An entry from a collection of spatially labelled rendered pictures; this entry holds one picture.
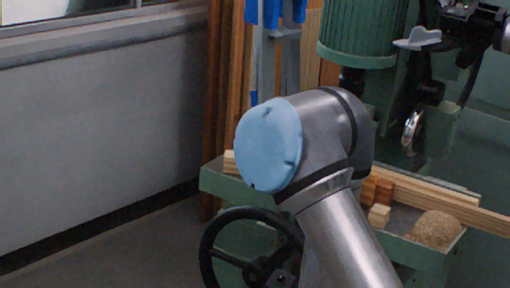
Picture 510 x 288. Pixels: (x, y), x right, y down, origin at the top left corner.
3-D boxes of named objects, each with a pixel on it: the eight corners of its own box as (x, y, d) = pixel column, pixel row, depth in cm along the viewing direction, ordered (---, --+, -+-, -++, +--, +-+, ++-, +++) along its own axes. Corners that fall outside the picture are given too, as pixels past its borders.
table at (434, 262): (172, 203, 184) (174, 179, 182) (243, 161, 209) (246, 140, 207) (426, 300, 161) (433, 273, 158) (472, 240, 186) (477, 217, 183)
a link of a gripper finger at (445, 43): (416, 33, 159) (460, 22, 159) (417, 39, 161) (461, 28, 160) (422, 51, 157) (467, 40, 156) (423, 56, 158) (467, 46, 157)
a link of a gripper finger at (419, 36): (390, 25, 156) (438, 14, 155) (392, 46, 161) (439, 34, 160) (393, 37, 154) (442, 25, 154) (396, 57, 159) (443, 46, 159)
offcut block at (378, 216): (388, 221, 176) (391, 207, 175) (382, 229, 173) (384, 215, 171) (372, 216, 178) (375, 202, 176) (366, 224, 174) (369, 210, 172)
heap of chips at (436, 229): (402, 237, 171) (406, 221, 169) (425, 212, 182) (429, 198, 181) (443, 252, 167) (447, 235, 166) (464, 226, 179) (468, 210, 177)
